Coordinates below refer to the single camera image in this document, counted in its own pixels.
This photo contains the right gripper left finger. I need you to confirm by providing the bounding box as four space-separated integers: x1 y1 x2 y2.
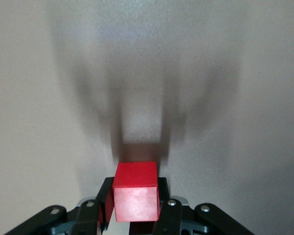
3 177 115 235

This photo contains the red cube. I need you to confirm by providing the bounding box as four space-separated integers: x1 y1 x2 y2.
112 161 160 223

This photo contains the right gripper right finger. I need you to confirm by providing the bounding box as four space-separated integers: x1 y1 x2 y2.
151 177 257 235

